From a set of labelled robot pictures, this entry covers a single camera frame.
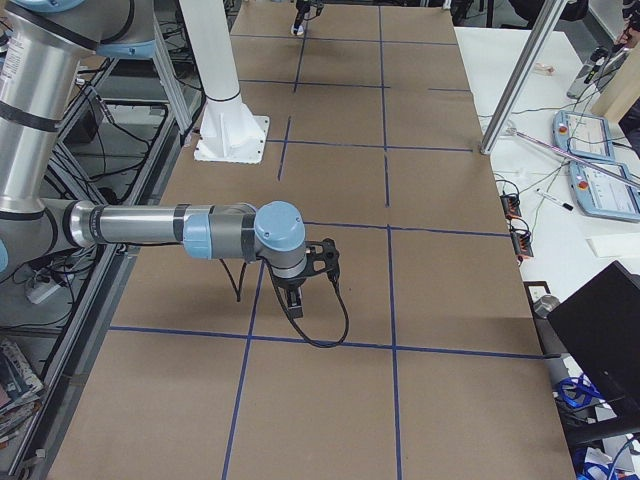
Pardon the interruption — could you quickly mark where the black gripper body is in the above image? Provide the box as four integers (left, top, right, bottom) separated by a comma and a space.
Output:
296, 0, 320, 20
273, 276, 305, 300

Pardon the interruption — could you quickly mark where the long grabber stick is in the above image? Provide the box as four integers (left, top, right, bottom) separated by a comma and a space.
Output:
505, 127, 639, 190

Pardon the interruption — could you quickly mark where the metal cup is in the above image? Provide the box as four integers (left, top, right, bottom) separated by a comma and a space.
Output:
533, 294, 561, 319

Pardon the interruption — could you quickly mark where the black marker pen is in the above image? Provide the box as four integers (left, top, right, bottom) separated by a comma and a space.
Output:
536, 189, 574, 211

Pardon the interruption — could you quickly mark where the stack of magazines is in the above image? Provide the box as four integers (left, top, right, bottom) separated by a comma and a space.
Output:
1, 337, 44, 442

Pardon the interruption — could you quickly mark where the black laptop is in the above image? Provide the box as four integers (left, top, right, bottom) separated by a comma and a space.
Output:
548, 261, 639, 416

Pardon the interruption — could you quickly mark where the upper teach pendant tablet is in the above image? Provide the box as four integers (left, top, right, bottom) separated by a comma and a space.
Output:
552, 110, 615, 162

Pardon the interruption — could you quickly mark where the teach pendant tablet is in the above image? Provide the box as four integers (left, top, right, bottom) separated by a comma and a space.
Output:
569, 161, 639, 223
552, 110, 615, 162

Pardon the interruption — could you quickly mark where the lower teach pendant tablet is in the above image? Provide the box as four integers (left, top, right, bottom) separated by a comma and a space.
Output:
569, 161, 639, 223

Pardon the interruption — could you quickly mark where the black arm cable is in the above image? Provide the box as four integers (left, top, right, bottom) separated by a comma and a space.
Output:
219, 239, 350, 349

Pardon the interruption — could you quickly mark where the aluminium frame post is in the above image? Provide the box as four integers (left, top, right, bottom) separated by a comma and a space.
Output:
479, 0, 568, 155

